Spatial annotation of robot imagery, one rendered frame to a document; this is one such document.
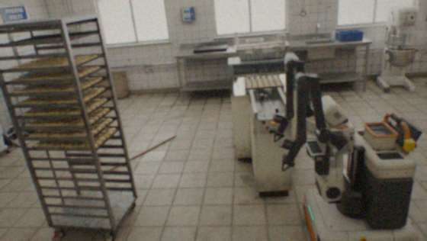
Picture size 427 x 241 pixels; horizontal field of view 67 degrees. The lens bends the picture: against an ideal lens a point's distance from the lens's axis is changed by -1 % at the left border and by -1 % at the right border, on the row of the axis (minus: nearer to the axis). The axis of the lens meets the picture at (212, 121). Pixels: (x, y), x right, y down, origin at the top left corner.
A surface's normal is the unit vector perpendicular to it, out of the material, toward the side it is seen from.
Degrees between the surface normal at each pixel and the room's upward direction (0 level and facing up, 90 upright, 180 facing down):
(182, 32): 90
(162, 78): 90
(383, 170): 90
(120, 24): 90
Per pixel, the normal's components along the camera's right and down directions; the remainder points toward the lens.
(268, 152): -0.05, 0.38
